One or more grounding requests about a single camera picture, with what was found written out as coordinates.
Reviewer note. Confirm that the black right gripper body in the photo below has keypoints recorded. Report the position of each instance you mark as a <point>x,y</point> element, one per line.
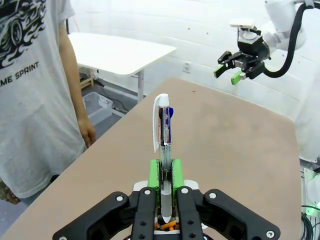
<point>255,48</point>

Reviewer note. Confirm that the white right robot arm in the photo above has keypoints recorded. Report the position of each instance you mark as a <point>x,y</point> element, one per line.
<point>282,22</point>

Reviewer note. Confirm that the white wall socket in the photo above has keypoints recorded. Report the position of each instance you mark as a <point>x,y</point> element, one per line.
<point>187,67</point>

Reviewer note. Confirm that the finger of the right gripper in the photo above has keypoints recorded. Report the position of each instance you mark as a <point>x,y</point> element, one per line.
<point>253,70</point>
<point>226,58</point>

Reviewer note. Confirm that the bare left forearm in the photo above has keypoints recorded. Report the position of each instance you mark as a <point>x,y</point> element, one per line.
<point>81,97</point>

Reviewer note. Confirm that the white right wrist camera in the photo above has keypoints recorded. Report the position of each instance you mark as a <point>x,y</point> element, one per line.
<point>241,23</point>

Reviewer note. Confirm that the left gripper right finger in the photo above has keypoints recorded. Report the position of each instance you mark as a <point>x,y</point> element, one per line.
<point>187,215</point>

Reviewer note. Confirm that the black tripod stand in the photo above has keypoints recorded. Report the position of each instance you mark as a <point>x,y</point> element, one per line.
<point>67,26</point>

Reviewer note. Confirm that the person's left hand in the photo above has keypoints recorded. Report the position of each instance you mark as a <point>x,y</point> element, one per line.
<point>87,132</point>

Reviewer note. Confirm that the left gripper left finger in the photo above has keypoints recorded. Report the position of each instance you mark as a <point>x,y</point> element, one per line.
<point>142,215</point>

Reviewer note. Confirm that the white clear ballpoint pen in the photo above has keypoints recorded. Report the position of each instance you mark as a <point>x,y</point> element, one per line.
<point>165,155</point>

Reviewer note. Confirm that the person's tattooed right hand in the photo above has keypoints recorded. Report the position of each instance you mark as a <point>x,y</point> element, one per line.
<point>8,193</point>

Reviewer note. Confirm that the clear plastic storage bin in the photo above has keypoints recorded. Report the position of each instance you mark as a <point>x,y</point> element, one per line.
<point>98,107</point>

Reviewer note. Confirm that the wooden crate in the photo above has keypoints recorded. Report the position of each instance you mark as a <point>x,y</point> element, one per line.
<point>87,82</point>

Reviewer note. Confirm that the white table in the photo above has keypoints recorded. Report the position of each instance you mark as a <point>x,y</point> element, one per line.
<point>120,52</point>

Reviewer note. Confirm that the person in grey T-shirt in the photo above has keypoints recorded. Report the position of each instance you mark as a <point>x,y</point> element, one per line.
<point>30,100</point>

